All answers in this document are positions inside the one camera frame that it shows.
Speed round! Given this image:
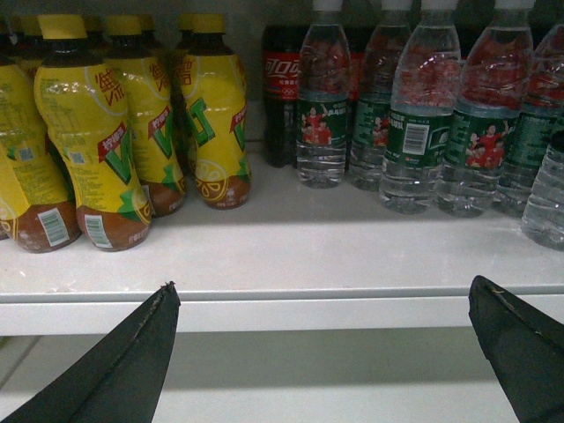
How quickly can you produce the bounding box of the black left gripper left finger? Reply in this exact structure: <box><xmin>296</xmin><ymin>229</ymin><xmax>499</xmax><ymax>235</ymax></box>
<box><xmin>4</xmin><ymin>282</ymin><xmax>181</xmax><ymax>422</ymax></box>

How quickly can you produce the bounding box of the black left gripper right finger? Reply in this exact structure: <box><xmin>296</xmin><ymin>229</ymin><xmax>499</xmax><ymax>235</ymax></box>
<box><xmin>469</xmin><ymin>276</ymin><xmax>563</xmax><ymax>422</ymax></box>

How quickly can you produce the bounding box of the water bottle edge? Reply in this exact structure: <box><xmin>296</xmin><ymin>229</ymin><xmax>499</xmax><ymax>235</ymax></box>
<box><xmin>521</xmin><ymin>130</ymin><xmax>563</xmax><ymax>251</ymax></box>

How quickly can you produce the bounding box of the white shelf board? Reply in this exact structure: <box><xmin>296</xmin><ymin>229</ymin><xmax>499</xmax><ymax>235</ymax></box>
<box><xmin>1</xmin><ymin>150</ymin><xmax>563</xmax><ymax>336</ymax></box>

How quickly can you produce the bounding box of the water bottle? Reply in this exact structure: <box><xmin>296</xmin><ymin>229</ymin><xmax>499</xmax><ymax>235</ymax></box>
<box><xmin>296</xmin><ymin>1</ymin><xmax>351</xmax><ymax>189</ymax></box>
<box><xmin>493</xmin><ymin>22</ymin><xmax>563</xmax><ymax>217</ymax></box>
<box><xmin>435</xmin><ymin>1</ymin><xmax>534</xmax><ymax>218</ymax></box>
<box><xmin>349</xmin><ymin>1</ymin><xmax>412</xmax><ymax>191</ymax></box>

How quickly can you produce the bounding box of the water bottle barcode label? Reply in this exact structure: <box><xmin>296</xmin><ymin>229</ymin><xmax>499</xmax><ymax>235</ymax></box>
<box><xmin>379</xmin><ymin>1</ymin><xmax>461</xmax><ymax>214</ymax></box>

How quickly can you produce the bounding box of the water bottle far left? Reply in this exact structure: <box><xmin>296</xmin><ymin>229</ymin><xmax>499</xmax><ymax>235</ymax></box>
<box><xmin>296</xmin><ymin>1</ymin><xmax>351</xmax><ymax>189</ymax></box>

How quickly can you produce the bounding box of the yellow lemon tea bottle left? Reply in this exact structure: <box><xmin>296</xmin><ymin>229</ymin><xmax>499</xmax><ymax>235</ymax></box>
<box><xmin>1</xmin><ymin>55</ymin><xmax>81</xmax><ymax>253</ymax></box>

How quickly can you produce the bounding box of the yellow lemon tea bottle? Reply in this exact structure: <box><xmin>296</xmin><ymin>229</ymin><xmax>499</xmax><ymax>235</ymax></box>
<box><xmin>105</xmin><ymin>14</ymin><xmax>186</xmax><ymax>218</ymax></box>
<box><xmin>177</xmin><ymin>13</ymin><xmax>252</xmax><ymax>210</ymax></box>
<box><xmin>1</xmin><ymin>55</ymin><xmax>81</xmax><ymax>253</ymax></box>
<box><xmin>33</xmin><ymin>14</ymin><xmax>152</xmax><ymax>252</ymax></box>

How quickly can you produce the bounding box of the yellow lemon tea bottle front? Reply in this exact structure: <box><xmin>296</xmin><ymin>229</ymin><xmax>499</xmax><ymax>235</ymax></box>
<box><xmin>33</xmin><ymin>14</ymin><xmax>152</xmax><ymax>252</ymax></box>

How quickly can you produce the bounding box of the yellow lemon tea bottle right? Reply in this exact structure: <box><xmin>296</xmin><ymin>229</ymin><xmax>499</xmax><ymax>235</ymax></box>
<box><xmin>177</xmin><ymin>13</ymin><xmax>252</xmax><ymax>210</ymax></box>

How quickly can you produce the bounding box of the yellow lemon tea bottle middle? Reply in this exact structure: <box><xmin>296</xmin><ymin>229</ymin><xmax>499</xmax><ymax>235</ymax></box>
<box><xmin>105</xmin><ymin>14</ymin><xmax>186</xmax><ymax>218</ymax></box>

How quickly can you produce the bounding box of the black cola bottle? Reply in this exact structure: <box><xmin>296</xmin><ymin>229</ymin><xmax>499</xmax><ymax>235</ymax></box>
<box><xmin>261</xmin><ymin>25</ymin><xmax>307</xmax><ymax>167</ymax></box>

